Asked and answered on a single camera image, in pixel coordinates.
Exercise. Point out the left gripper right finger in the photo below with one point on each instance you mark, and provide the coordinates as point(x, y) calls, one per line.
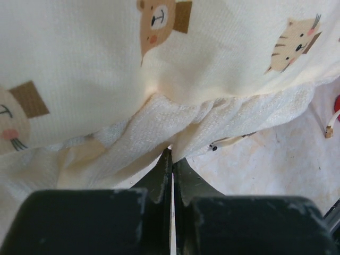
point(188, 185)

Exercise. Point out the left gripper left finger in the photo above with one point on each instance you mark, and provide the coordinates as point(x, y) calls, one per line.
point(156, 226)

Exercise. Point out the cream animal print cushion cover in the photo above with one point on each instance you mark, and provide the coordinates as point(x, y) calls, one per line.
point(89, 87)

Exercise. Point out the red cloth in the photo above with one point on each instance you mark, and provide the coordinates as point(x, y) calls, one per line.
point(337, 104)

